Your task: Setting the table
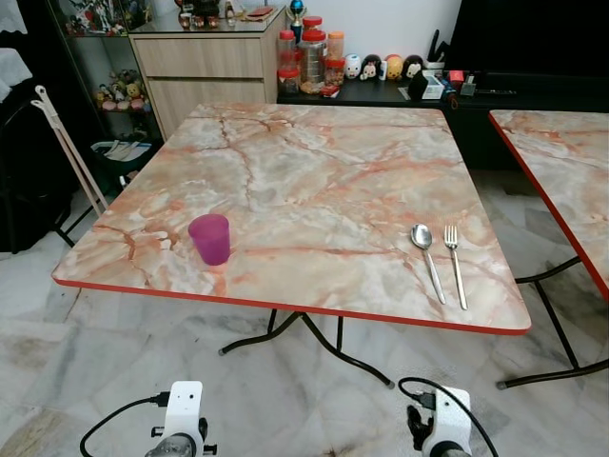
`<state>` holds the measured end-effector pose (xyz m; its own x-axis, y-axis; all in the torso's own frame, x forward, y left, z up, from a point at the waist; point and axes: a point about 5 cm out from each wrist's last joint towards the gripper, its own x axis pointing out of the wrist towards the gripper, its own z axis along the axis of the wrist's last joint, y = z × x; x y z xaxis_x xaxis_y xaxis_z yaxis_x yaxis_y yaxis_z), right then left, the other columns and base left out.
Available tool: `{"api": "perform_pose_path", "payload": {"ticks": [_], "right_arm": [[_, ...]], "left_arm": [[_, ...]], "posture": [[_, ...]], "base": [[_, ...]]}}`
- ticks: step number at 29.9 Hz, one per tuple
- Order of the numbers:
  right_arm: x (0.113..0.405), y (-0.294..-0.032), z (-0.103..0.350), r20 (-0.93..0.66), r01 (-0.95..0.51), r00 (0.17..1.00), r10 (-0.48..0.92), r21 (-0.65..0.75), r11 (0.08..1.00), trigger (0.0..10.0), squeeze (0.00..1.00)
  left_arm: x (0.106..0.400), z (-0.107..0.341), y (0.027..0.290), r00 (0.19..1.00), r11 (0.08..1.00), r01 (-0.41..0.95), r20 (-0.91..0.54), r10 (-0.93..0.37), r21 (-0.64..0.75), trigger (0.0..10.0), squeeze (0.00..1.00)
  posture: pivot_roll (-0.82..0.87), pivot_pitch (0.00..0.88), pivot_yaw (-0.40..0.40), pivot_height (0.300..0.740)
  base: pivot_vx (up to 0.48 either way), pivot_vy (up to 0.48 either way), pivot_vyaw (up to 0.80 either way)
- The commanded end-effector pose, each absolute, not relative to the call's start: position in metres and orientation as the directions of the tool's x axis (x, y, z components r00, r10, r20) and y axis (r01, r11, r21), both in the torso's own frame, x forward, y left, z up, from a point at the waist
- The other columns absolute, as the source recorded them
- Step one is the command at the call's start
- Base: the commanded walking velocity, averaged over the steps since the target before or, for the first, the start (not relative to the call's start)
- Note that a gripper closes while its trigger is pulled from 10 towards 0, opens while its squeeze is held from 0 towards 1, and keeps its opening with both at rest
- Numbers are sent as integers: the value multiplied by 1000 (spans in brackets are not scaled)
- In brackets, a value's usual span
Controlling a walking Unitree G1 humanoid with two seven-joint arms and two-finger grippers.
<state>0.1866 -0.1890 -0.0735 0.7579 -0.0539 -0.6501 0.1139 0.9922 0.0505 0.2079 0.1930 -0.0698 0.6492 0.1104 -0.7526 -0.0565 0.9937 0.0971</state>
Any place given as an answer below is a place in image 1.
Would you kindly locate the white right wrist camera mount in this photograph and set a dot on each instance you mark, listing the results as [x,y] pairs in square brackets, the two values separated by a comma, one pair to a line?
[449,419]

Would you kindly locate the silver metal spoon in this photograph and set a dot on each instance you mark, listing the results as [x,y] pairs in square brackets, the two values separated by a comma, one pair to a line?
[421,236]

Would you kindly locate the light wooden drawer cabinet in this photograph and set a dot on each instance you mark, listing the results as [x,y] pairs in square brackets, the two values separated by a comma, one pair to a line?
[205,71]

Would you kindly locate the silver metal fork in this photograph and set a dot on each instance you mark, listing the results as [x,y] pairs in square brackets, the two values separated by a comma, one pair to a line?
[457,271]

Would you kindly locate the orange-lid snack jar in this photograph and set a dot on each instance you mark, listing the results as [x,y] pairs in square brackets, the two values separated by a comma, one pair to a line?
[335,48]

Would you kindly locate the yellow plush figurine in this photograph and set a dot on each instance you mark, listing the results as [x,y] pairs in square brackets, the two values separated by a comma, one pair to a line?
[393,68]

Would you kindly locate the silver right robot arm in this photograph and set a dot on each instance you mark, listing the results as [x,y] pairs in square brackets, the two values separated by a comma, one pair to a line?
[447,453]

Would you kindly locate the glass display shelf with figurines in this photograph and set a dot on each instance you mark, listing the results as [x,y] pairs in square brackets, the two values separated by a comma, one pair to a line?
[114,90]

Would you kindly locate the tall slim red-lid jar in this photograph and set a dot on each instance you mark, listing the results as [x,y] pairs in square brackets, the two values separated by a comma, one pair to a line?
[287,49]

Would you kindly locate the beige folding rack frame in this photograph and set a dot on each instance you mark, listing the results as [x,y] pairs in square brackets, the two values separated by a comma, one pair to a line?
[68,148]

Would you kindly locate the purple plastic cup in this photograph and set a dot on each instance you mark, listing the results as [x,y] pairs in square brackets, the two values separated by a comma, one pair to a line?
[209,240]

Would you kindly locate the marble-pattern folding table, whole top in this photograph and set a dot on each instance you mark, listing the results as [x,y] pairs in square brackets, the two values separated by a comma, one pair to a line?
[324,190]

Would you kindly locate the marble-pattern folding table, cut off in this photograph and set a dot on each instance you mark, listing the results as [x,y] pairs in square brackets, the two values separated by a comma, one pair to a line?
[571,171]

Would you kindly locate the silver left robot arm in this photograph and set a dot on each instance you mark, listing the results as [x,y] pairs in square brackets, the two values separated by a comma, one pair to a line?
[171,448]

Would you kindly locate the white plush figurine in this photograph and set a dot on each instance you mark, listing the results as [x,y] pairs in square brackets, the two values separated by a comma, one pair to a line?
[353,67]

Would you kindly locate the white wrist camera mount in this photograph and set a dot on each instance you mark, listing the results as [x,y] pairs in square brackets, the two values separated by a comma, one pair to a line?
[449,419]
[185,409]

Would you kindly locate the dark brown plush figurine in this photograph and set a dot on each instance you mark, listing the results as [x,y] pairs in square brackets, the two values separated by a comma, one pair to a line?
[414,67]

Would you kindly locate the large red-lid plastic jar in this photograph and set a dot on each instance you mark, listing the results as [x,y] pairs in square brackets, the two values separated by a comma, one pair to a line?
[312,62]

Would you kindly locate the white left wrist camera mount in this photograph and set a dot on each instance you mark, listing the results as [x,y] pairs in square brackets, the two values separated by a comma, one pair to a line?
[185,409]

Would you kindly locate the flat red box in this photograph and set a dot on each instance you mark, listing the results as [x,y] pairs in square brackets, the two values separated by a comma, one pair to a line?
[259,12]

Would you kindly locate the black television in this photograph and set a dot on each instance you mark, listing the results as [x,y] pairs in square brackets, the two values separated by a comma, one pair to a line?
[528,33]

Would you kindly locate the small squat red-lid jar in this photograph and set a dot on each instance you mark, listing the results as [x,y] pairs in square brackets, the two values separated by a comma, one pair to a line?
[288,81]

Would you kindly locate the blue and gold trophy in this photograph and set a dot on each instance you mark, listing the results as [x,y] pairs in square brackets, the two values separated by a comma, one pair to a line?
[297,17]

